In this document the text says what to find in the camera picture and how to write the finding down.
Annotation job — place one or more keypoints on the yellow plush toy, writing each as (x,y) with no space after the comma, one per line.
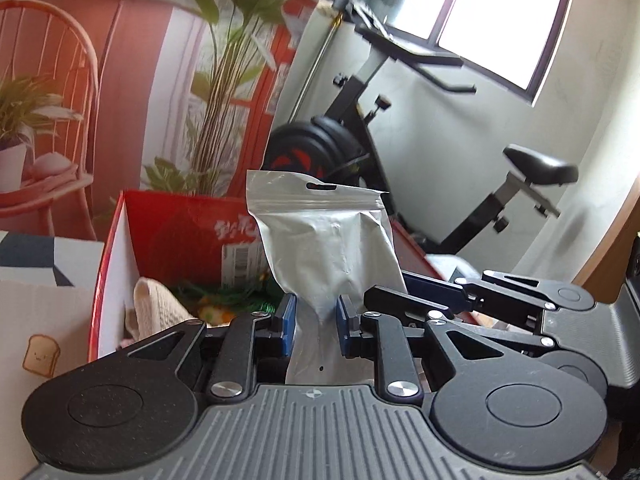
(215,312)

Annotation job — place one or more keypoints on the silver foil pouch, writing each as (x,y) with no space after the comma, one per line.
(320,240)

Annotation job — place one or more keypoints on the wooden board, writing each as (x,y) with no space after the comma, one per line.
(610,240)

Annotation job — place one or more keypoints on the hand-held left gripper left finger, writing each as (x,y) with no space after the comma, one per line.
(287,322)

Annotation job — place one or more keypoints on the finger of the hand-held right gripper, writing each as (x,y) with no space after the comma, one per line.
(400,300)
(435,287)

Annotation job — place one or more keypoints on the red strawberry print cardboard box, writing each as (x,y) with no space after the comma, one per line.
(175,220)

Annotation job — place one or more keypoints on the green tassel cloth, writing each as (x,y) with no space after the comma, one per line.
(235,292)

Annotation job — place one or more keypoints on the window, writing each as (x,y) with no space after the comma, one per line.
(475,10)

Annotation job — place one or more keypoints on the black exercise bike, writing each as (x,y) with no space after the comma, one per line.
(340,135)

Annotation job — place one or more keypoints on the cream knitted cloth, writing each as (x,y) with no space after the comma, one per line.
(155,305)

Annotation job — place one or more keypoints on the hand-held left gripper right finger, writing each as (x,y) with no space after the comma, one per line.
(345,325)

